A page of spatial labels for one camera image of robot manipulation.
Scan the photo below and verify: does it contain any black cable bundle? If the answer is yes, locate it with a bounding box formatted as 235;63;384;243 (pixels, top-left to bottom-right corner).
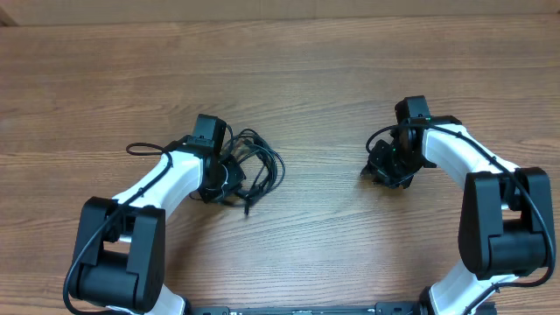
218;128;287;216

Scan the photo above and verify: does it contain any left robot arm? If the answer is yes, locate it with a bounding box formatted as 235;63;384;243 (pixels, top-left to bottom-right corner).
62;114;231;314

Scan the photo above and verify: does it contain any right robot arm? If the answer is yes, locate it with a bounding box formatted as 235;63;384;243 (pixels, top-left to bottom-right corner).
361;95;557;315

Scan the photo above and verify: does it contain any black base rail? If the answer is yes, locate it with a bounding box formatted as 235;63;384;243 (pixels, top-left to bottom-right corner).
187;302;429;315

